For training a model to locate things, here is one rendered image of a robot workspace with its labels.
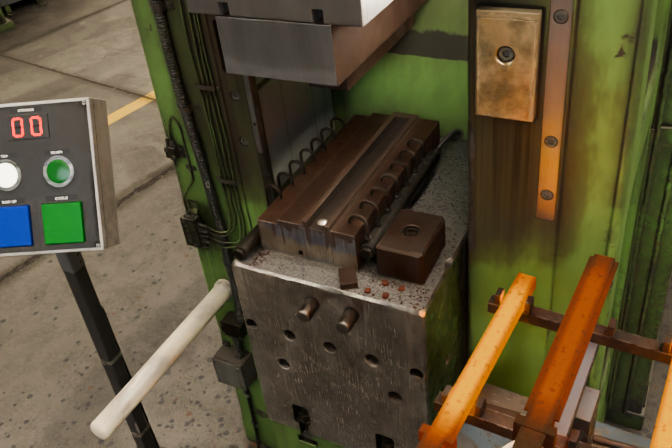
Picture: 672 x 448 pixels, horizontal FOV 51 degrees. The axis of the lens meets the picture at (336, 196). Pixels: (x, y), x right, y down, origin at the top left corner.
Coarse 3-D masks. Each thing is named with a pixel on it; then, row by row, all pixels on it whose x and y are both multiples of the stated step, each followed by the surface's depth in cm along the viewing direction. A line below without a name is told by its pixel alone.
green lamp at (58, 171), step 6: (54, 162) 128; (60, 162) 128; (48, 168) 128; (54, 168) 128; (60, 168) 128; (66, 168) 128; (48, 174) 128; (54, 174) 128; (60, 174) 128; (66, 174) 128; (54, 180) 128; (60, 180) 128
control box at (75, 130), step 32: (0, 128) 129; (64, 128) 128; (96, 128) 129; (0, 160) 129; (32, 160) 129; (64, 160) 128; (96, 160) 128; (0, 192) 130; (32, 192) 129; (64, 192) 129; (96, 192) 128; (32, 224) 130; (96, 224) 129; (0, 256) 131
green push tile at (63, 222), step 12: (48, 204) 128; (60, 204) 128; (72, 204) 128; (48, 216) 128; (60, 216) 128; (72, 216) 128; (48, 228) 129; (60, 228) 128; (72, 228) 128; (84, 228) 129; (48, 240) 129; (60, 240) 129; (72, 240) 128; (84, 240) 128
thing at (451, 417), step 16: (512, 288) 108; (528, 288) 108; (512, 304) 105; (496, 320) 103; (512, 320) 102; (496, 336) 100; (480, 352) 98; (496, 352) 98; (464, 368) 96; (480, 368) 96; (464, 384) 94; (480, 384) 94; (448, 400) 92; (464, 400) 92; (448, 416) 90; (464, 416) 91; (432, 432) 87; (448, 432) 88
